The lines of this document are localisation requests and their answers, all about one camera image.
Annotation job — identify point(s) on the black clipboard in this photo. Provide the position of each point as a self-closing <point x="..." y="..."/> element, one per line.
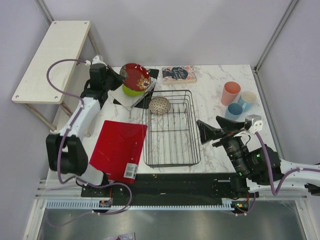
<point x="153" y="73"/>

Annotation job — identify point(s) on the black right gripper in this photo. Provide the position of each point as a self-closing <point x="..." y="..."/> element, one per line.
<point x="207" y="133"/>

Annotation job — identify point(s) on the light blue mug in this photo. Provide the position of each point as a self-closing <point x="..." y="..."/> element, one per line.
<point x="246" y="100"/>

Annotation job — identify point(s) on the white two-tier shelf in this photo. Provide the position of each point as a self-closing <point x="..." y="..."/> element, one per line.
<point x="55" y="60"/>

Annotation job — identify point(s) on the white slotted cable duct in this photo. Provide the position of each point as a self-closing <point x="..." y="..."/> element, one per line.
<point x="223" y="204"/>

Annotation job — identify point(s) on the grey wire dish rack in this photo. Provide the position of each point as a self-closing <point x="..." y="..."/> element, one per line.
<point x="172" y="139"/>

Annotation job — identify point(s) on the white paper sheet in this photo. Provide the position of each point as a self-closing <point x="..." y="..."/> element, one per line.
<point x="128" y="102"/>

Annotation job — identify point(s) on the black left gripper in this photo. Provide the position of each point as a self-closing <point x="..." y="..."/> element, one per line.
<point x="119" y="79"/>

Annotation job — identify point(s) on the red cutting board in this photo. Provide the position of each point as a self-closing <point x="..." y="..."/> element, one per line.
<point x="118" y="150"/>

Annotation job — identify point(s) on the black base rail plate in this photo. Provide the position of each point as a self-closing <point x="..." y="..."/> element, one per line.
<point x="175" y="188"/>

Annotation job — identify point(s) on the pink plastic cup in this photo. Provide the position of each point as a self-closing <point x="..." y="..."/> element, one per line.
<point x="231" y="89"/>

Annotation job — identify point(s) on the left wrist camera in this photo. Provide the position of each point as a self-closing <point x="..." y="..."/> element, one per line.
<point x="98" y="59"/>

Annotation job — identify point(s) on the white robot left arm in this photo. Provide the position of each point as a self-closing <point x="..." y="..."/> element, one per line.
<point x="66" y="153"/>

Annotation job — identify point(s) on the blue-grey cup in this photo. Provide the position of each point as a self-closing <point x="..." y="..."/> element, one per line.
<point x="233" y="111"/>

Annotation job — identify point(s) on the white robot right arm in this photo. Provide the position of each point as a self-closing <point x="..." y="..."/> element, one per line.
<point x="258" y="167"/>

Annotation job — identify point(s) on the patterned ceramic bowl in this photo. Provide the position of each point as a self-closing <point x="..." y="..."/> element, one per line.
<point x="159" y="105"/>

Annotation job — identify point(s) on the dark brown plate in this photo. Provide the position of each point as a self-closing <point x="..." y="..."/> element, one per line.
<point x="137" y="78"/>

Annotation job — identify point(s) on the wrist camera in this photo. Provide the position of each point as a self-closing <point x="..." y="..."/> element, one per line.
<point x="253" y="123"/>
<point x="98" y="59"/>

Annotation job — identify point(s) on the floral cover book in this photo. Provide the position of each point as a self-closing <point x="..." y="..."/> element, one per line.
<point x="178" y="75"/>

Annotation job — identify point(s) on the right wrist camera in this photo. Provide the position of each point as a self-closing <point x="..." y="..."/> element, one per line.
<point x="253" y="123"/>

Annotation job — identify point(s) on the lime green plate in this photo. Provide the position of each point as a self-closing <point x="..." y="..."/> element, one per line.
<point x="132" y="93"/>

